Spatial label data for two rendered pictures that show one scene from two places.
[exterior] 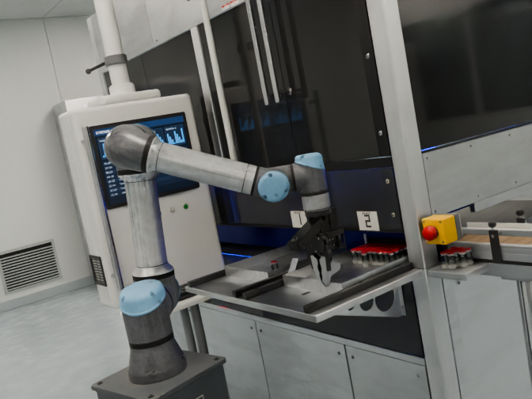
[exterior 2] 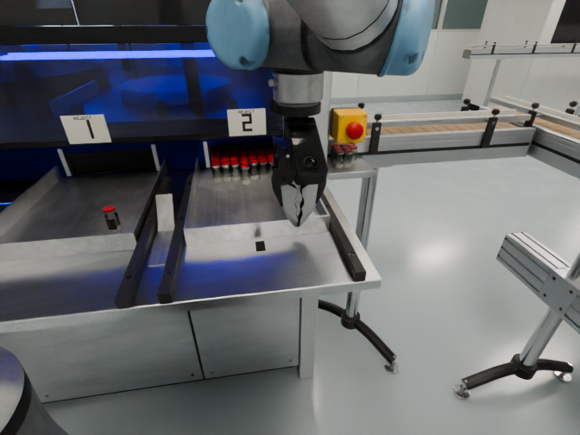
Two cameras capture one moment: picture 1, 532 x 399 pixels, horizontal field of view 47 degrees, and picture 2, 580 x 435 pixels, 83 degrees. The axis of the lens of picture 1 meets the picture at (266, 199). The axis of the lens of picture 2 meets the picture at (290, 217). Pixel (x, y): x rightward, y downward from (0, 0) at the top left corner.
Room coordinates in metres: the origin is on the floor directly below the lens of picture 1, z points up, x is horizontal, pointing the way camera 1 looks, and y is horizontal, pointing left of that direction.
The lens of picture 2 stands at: (1.43, 0.34, 1.23)
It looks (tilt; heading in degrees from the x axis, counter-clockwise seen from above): 32 degrees down; 295
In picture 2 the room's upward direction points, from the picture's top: straight up
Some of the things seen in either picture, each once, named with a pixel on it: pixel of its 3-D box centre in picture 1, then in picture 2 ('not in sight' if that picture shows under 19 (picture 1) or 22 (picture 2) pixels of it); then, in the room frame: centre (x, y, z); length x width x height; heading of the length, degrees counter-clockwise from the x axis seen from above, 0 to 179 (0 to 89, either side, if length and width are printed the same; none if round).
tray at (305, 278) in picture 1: (353, 267); (252, 188); (1.78, -0.22, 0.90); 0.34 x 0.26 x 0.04; 125
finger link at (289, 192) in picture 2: (324, 267); (287, 199); (1.65, -0.12, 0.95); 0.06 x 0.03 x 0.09; 124
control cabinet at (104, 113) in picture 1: (143, 193); not in sight; (2.41, 0.47, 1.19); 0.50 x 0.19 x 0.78; 125
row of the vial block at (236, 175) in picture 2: (373, 257); (249, 170); (1.83, -0.29, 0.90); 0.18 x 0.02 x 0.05; 35
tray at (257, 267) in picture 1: (285, 260); (90, 199); (2.06, -0.03, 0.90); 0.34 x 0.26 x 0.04; 125
